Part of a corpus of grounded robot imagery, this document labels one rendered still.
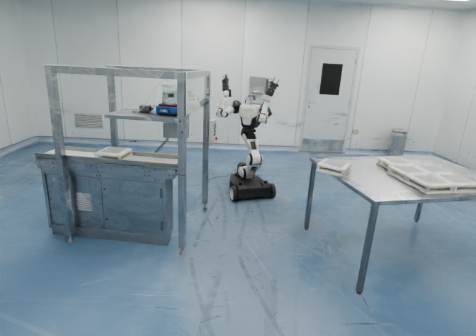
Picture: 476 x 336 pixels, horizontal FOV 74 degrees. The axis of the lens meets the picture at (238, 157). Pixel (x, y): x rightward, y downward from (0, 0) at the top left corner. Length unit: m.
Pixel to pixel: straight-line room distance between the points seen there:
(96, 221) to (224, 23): 4.40
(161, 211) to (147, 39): 4.21
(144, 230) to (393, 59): 5.70
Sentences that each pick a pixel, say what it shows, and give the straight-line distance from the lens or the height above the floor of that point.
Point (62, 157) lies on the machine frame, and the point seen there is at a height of 0.85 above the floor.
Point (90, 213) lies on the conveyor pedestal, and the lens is 3.37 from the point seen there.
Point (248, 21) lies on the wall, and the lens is 6.45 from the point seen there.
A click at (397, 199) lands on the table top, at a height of 0.82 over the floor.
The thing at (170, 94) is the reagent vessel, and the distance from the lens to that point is 2.77.
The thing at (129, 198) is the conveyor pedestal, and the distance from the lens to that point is 3.11.
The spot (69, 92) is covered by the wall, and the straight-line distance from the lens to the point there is 7.15.
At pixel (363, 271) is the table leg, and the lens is 2.76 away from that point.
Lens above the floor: 1.71
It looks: 17 degrees down
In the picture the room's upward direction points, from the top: 3 degrees clockwise
